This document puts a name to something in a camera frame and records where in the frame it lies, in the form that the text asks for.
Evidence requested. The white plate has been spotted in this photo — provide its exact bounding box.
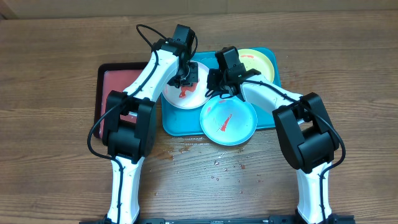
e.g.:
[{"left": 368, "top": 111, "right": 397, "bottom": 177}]
[{"left": 162, "top": 62, "right": 209, "bottom": 110}]

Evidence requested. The light blue plate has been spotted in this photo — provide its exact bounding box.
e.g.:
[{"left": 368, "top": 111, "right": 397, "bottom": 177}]
[{"left": 199, "top": 97, "right": 257, "bottom": 146}]

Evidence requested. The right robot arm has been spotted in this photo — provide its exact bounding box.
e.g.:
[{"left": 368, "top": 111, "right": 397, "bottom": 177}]
[{"left": 207, "top": 47, "right": 345, "bottom": 223}]

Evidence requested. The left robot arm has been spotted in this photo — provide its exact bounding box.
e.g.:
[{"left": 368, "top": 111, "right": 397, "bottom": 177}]
[{"left": 97, "top": 25, "right": 198, "bottom": 223}]

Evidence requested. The teal plastic tray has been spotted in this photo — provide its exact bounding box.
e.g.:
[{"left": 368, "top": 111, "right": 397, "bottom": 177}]
[{"left": 161, "top": 47, "right": 282, "bottom": 136}]

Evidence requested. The black tray with red water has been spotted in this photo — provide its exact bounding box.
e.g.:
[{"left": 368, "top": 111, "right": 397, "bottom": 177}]
[{"left": 94, "top": 62, "right": 147, "bottom": 123}]

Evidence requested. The yellow-green plate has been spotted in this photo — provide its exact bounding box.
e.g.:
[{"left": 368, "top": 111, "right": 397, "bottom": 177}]
[{"left": 238, "top": 49, "right": 275, "bottom": 82}]

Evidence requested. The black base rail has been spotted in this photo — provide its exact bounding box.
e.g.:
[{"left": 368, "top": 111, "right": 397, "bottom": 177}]
[{"left": 79, "top": 214, "right": 356, "bottom": 224}]

